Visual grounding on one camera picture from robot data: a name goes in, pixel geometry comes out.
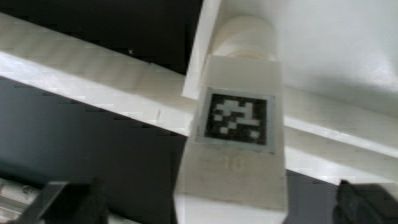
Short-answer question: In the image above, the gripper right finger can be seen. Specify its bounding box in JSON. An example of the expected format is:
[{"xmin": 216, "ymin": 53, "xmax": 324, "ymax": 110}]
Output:
[{"xmin": 331, "ymin": 180, "xmax": 398, "ymax": 224}]

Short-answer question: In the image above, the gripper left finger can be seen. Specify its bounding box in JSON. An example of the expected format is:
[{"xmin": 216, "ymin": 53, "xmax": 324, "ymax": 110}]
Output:
[{"xmin": 13, "ymin": 180, "xmax": 108, "ymax": 224}]

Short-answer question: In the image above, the white table leg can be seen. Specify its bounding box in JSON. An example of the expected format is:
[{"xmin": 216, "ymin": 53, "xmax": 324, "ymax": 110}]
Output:
[{"xmin": 173, "ymin": 16, "xmax": 287, "ymax": 224}]

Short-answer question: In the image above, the white square table top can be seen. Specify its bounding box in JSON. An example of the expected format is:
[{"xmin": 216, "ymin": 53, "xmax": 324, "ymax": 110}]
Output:
[{"xmin": 182, "ymin": 0, "xmax": 398, "ymax": 116}]

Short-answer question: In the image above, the white U-shaped obstacle fence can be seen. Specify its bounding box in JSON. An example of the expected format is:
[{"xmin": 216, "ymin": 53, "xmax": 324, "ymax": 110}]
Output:
[{"xmin": 0, "ymin": 13, "xmax": 398, "ymax": 183}]

